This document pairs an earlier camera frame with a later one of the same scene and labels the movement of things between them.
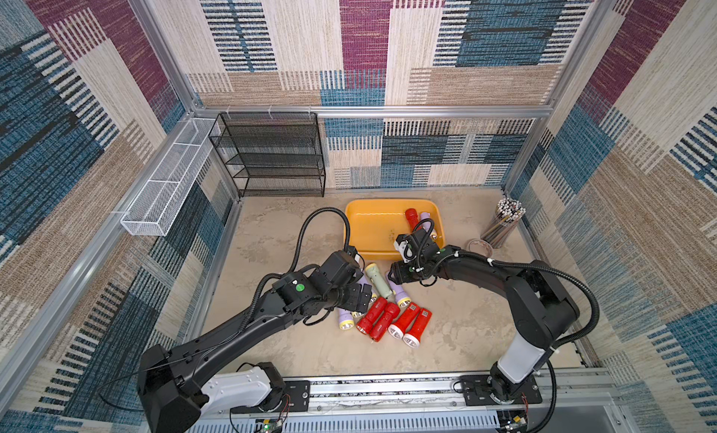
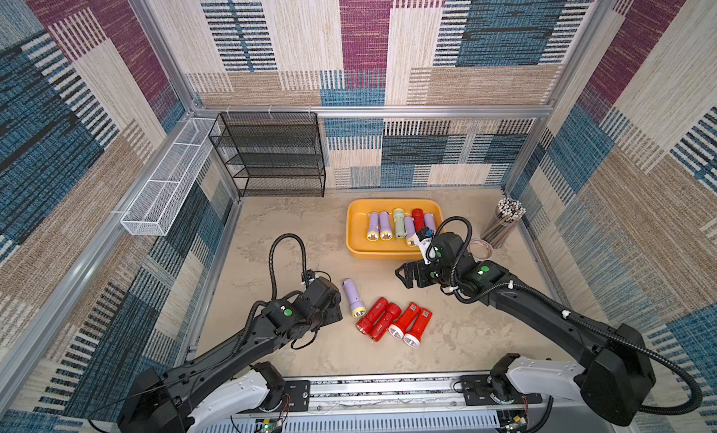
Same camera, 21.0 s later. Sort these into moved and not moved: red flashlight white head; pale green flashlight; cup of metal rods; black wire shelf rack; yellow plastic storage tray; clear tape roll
Moved: pale green flashlight
Not moved: cup of metal rods; clear tape roll; yellow plastic storage tray; red flashlight white head; black wire shelf rack
